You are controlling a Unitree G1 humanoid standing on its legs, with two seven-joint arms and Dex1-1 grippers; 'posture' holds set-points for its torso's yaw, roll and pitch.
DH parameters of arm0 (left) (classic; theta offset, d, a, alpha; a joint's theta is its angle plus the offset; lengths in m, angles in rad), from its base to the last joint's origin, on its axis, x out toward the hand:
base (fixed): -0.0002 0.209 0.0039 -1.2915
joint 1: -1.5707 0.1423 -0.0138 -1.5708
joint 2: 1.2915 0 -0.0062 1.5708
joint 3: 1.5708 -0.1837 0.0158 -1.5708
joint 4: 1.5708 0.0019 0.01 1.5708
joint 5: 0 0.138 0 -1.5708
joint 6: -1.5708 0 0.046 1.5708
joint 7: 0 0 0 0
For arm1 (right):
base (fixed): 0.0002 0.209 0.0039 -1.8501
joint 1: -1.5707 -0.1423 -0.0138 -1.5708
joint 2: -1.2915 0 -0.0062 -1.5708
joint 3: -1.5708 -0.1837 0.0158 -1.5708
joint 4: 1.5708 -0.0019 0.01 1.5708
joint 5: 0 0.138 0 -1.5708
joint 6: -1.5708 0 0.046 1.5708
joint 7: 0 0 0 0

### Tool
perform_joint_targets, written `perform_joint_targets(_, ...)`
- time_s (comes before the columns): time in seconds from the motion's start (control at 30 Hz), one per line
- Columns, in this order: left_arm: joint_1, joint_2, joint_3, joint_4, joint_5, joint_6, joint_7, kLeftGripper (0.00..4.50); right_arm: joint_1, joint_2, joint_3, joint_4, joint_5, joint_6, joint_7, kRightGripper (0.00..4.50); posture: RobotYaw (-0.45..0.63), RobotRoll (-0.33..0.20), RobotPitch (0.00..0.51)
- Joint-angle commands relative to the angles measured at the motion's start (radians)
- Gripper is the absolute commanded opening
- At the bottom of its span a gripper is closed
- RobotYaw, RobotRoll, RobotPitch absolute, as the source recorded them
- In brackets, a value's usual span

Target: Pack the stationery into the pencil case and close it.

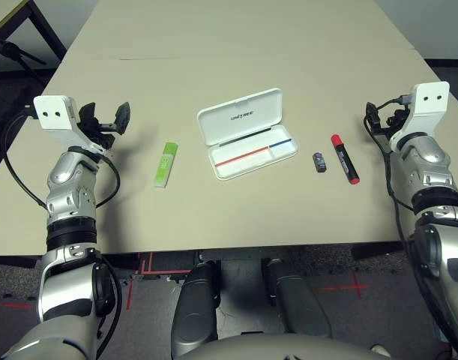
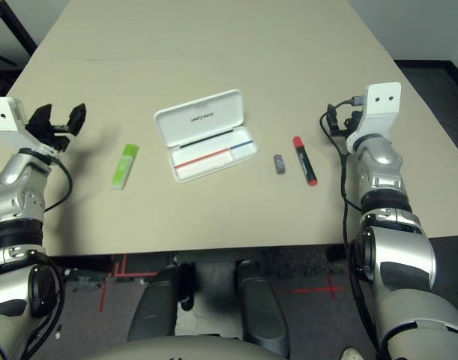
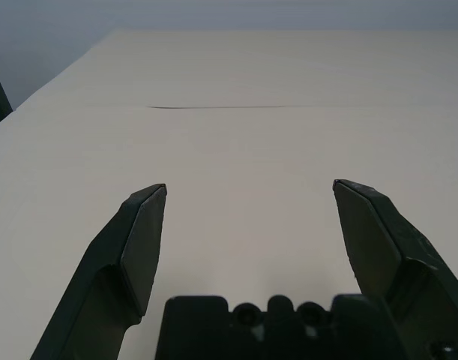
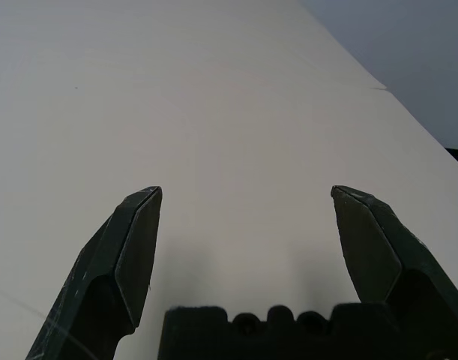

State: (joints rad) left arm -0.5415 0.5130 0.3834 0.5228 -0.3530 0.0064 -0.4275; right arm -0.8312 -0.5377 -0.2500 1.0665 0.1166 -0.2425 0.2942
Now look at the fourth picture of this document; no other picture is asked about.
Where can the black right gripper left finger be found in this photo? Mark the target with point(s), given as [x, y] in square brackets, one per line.
[101, 270]

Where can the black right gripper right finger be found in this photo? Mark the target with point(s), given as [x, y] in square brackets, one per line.
[393, 247]

